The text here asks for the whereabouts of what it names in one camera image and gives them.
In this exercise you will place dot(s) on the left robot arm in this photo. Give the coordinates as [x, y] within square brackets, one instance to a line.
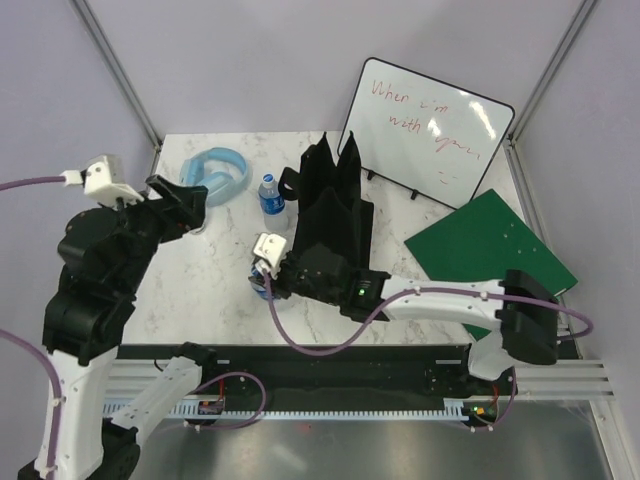
[106, 252]

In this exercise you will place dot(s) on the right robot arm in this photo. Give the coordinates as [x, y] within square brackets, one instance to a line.
[520, 316]

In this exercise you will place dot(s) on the whiteboard with red writing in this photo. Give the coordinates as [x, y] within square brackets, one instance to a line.
[434, 138]

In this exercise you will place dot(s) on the white cable duct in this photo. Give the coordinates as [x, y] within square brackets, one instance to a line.
[193, 409]

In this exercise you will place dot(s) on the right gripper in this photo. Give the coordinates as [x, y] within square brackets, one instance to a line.
[277, 280]

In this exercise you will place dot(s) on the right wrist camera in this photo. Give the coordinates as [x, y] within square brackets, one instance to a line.
[269, 251]

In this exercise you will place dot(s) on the green board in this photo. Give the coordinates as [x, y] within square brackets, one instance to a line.
[482, 241]

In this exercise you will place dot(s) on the blue headphones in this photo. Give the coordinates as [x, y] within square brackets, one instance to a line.
[222, 186]

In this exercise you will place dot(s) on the black canvas bag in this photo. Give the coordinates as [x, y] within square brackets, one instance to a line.
[331, 210]

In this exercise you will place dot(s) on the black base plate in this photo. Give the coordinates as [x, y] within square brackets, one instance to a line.
[358, 378]

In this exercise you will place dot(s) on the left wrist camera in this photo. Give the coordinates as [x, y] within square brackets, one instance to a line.
[103, 181]

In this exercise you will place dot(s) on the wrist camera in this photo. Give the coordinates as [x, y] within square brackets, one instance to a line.
[103, 181]
[269, 251]

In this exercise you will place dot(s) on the water bottle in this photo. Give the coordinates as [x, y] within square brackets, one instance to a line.
[257, 284]
[272, 205]

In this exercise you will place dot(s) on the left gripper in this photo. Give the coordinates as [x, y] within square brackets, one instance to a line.
[178, 218]

